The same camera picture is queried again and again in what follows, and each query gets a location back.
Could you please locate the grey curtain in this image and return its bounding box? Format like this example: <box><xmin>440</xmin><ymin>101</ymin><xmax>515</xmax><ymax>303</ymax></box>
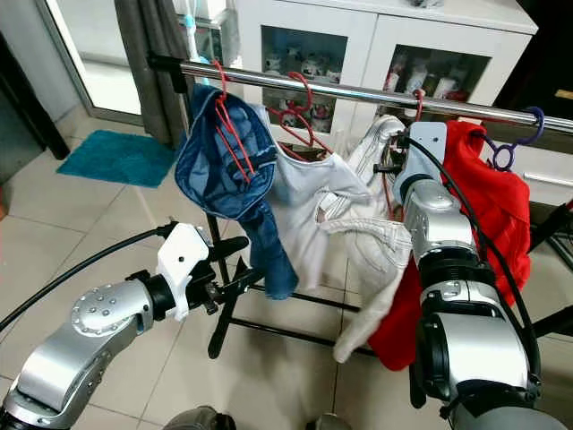
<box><xmin>115</xmin><ymin>0</ymin><xmax>189</xmax><ymax>149</ymax></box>

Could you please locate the white glass-door cabinet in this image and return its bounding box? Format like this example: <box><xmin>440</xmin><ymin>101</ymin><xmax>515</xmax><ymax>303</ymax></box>
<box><xmin>233</xmin><ymin>0</ymin><xmax>540</xmax><ymax>194</ymax></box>

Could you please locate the glass balcony door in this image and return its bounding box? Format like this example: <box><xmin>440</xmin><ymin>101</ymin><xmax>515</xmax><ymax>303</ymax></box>
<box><xmin>45</xmin><ymin>0</ymin><xmax>135</xmax><ymax>122</ymax></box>

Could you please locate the cream white shirt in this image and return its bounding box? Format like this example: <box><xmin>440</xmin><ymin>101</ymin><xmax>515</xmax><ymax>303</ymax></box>
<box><xmin>318</xmin><ymin>115</ymin><xmax>413</xmax><ymax>364</ymax></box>

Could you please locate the purple hanger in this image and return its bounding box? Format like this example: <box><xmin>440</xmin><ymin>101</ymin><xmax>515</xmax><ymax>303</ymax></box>
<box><xmin>483</xmin><ymin>106</ymin><xmax>547</xmax><ymax>173</ymax></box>

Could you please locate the metal clothes rack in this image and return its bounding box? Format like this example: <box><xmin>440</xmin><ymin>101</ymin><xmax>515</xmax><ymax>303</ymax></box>
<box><xmin>146</xmin><ymin>54</ymin><xmax>573</xmax><ymax>411</ymax></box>

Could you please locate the dark metal cabinet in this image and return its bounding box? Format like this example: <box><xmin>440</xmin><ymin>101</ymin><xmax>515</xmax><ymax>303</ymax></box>
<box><xmin>0</xmin><ymin>90</ymin><xmax>55</xmax><ymax>185</ymax></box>

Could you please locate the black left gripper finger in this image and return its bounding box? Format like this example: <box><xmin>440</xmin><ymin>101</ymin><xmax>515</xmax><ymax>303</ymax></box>
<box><xmin>222</xmin><ymin>267</ymin><xmax>277</xmax><ymax>301</ymax></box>
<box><xmin>204</xmin><ymin>236</ymin><xmax>250</xmax><ymax>262</ymax></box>

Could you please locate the grey robot foot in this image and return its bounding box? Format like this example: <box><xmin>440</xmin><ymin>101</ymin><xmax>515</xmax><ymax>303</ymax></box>
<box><xmin>309</xmin><ymin>414</ymin><xmax>355</xmax><ymax>430</ymax></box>
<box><xmin>163</xmin><ymin>408</ymin><xmax>225</xmax><ymax>430</ymax></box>

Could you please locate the grey left robot foot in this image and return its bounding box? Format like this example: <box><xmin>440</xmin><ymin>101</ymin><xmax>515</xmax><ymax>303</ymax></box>
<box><xmin>163</xmin><ymin>408</ymin><xmax>225</xmax><ymax>430</ymax></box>

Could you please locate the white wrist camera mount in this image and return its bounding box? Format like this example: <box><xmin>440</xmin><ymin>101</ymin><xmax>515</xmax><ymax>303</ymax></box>
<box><xmin>157</xmin><ymin>222</ymin><xmax>211</xmax><ymax>321</ymax></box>
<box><xmin>394</xmin><ymin>123</ymin><xmax>449</xmax><ymax>194</ymax></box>

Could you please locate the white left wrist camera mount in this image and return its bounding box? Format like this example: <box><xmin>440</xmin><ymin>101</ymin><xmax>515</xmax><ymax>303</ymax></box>
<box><xmin>157</xmin><ymin>222</ymin><xmax>211</xmax><ymax>321</ymax></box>

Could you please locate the blue denim garment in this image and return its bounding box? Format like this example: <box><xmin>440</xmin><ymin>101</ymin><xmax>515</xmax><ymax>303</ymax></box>
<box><xmin>175</xmin><ymin>83</ymin><xmax>301</xmax><ymax>301</ymax></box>

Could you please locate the grey right robot foot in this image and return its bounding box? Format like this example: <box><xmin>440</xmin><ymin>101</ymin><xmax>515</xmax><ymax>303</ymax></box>
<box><xmin>309</xmin><ymin>414</ymin><xmax>355</xmax><ymax>430</ymax></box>

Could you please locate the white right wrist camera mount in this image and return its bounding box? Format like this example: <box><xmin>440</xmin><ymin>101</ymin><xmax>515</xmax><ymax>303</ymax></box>
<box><xmin>394</xmin><ymin>123</ymin><xmax>449</xmax><ymax>194</ymax></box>

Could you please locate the teal floor mat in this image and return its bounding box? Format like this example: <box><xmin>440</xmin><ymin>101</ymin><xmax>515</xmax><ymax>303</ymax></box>
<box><xmin>56</xmin><ymin>130</ymin><xmax>178</xmax><ymax>187</ymax></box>

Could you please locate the red shirt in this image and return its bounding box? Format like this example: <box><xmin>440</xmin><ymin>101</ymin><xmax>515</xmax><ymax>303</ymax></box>
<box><xmin>367</xmin><ymin>121</ymin><xmax>531</xmax><ymax>373</ymax></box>

